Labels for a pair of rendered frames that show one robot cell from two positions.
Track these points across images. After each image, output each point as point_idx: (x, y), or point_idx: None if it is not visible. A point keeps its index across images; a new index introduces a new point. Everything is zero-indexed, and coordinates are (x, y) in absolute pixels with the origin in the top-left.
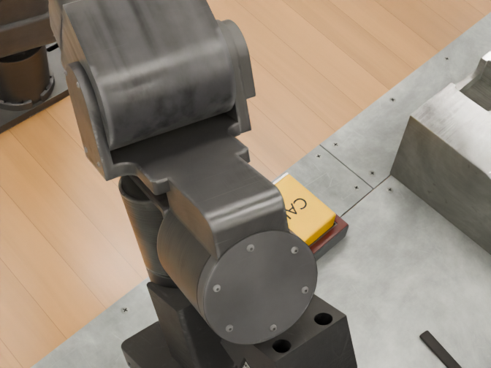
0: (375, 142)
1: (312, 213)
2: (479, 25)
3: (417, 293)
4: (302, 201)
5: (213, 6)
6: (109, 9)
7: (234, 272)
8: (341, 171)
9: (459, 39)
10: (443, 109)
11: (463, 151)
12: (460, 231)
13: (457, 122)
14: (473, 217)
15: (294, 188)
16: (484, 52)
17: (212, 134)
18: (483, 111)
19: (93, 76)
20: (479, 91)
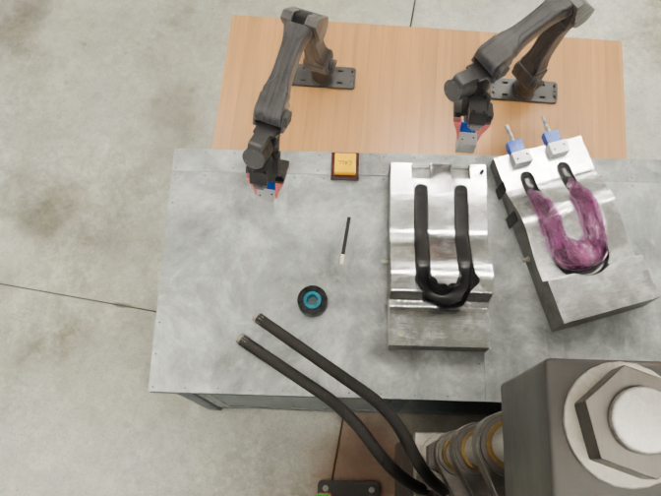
0: None
1: (349, 167)
2: (469, 156)
3: (359, 208)
4: (350, 162)
5: (398, 90)
6: (267, 96)
7: (249, 153)
8: (377, 164)
9: (456, 155)
10: (400, 167)
11: (391, 181)
12: (388, 204)
13: (399, 173)
14: (389, 202)
15: (352, 157)
16: (459, 165)
17: (273, 129)
18: (410, 176)
19: (255, 106)
20: (424, 172)
